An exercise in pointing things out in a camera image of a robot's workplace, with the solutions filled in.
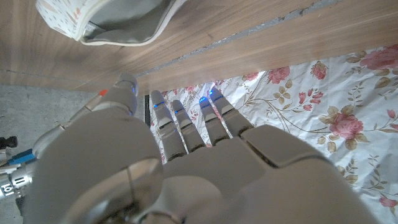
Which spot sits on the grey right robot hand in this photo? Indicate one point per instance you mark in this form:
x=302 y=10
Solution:
x=74 y=115

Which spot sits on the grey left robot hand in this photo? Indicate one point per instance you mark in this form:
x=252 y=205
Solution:
x=217 y=174

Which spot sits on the white patterned pen bag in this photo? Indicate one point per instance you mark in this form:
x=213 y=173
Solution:
x=62 y=15

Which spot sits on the black backdrop stand pole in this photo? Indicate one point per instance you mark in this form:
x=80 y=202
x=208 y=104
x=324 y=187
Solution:
x=147 y=109

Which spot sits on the floral backdrop cloth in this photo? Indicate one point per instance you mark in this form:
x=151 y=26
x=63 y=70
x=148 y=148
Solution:
x=311 y=109

